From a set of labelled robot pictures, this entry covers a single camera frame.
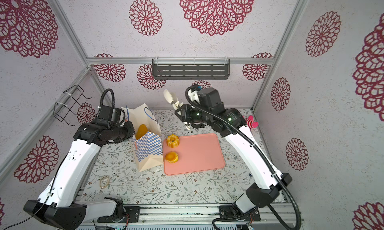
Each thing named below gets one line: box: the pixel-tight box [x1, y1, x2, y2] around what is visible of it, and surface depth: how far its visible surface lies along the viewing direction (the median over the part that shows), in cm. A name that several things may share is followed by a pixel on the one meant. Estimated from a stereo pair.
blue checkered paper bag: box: [121, 103, 164, 172], surface depth 82 cm
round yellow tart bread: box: [165, 151, 179, 163], surface depth 90 cm
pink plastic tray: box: [163, 133, 225, 176], surface depth 98 cm
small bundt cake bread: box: [166, 134, 180, 148], surface depth 99 cm
